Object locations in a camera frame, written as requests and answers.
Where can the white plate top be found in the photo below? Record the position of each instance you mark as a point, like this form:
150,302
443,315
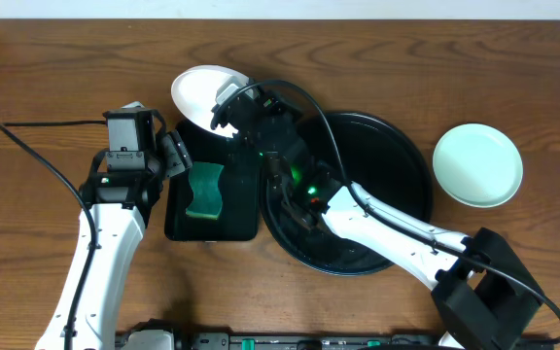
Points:
194,92

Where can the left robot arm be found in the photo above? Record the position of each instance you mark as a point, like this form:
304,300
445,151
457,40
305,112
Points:
120,191

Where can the black round tray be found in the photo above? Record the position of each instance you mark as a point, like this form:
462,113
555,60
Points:
388,165

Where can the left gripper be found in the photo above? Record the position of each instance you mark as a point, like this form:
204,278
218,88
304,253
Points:
171,153

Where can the mint plate bottom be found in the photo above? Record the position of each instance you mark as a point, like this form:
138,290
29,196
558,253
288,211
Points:
478,165

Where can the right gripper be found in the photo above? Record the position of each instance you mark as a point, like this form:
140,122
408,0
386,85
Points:
282,105

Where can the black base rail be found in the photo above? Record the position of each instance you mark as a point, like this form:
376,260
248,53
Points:
160,334

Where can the green scrubbing sponge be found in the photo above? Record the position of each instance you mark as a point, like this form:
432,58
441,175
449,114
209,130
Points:
207,202

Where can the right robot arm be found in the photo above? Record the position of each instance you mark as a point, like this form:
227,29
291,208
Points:
483,293

